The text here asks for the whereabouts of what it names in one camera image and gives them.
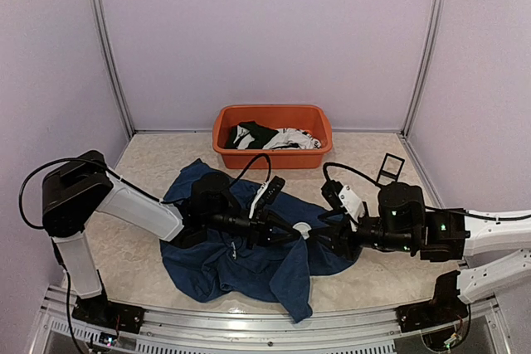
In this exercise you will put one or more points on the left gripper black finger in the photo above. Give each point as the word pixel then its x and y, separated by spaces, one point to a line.
pixel 274 221
pixel 282 238

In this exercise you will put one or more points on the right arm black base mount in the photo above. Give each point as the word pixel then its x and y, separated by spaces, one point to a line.
pixel 422 315

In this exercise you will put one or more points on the orange plastic tub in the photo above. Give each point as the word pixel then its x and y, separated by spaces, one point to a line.
pixel 309 118

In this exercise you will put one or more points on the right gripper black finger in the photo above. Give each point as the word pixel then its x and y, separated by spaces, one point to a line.
pixel 329 236
pixel 334 217

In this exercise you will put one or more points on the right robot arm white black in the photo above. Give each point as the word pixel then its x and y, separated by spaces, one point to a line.
pixel 405 223

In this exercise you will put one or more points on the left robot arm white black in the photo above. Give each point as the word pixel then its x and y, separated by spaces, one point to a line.
pixel 73 189

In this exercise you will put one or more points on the aluminium corner post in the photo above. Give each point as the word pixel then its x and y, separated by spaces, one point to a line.
pixel 98 10
pixel 424 67

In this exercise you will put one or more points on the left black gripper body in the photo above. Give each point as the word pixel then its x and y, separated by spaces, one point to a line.
pixel 256 230

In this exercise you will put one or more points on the black square display box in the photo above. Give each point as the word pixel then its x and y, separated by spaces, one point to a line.
pixel 391 169

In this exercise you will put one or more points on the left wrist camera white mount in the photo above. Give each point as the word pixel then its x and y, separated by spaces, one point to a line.
pixel 266 194

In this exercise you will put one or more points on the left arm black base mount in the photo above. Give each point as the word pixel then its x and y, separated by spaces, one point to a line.
pixel 116 316

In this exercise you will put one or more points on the black and white garment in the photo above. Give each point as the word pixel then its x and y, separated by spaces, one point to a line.
pixel 250 136

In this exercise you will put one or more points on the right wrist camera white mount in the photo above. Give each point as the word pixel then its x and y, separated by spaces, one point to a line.
pixel 341 196

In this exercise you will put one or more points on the left aluminium corner post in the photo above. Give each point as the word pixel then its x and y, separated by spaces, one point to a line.
pixel 98 10

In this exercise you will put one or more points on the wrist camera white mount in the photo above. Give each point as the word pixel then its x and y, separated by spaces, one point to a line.
pixel 341 196
pixel 266 194

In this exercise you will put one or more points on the dark blue t-shirt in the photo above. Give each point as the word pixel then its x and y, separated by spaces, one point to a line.
pixel 278 274

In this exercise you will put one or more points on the right aluminium corner post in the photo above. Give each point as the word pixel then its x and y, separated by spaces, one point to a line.
pixel 424 67

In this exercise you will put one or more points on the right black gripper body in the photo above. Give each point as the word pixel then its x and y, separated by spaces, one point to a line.
pixel 352 249

